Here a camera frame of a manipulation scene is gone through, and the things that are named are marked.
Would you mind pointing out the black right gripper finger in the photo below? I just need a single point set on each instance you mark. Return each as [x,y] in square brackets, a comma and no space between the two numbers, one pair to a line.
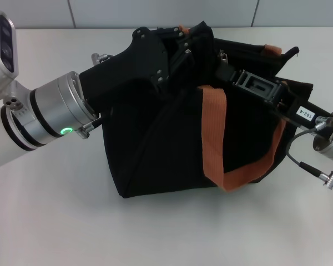
[240,74]
[234,81]

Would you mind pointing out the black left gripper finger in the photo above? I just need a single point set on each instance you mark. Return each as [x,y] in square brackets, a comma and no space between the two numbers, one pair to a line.
[169,32]
[179,59]

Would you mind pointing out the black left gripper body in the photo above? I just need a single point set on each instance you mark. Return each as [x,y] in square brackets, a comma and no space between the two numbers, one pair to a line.
[130,67]

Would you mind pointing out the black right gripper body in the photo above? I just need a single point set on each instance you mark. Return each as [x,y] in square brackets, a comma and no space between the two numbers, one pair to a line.
[299,110]

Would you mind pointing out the silver metal zipper pull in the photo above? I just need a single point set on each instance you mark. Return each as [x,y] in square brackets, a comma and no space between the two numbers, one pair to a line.
[223,58]

